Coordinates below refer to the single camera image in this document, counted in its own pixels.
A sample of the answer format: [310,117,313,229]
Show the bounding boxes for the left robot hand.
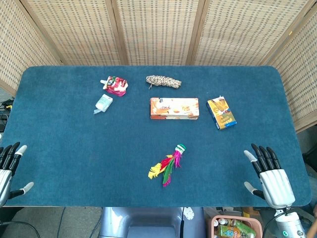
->
[0,141,35,208]

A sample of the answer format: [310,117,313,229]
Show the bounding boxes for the woven bamboo folding screen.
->
[0,0,317,132]

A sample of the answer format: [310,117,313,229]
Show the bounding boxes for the blue table cloth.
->
[0,65,313,208]

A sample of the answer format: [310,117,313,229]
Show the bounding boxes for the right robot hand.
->
[243,143,296,209]

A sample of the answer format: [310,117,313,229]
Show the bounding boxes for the yellow blue snack box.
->
[207,95,237,131]

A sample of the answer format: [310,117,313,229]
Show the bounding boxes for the braided rope bundle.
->
[146,75,182,90]

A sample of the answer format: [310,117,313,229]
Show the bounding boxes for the colourful feather shuttlecock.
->
[148,143,187,187]

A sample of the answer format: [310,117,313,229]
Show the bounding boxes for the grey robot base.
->
[98,206,207,238]

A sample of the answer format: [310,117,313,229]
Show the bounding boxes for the orange biscuit box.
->
[149,97,200,120]

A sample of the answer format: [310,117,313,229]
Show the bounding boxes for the pink basket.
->
[207,214,263,238]

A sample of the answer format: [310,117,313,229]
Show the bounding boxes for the black cables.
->
[0,98,15,132]

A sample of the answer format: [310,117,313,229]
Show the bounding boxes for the white tissue pack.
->
[93,94,113,115]

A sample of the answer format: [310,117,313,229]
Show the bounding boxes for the red drink pouch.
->
[100,76,129,97]

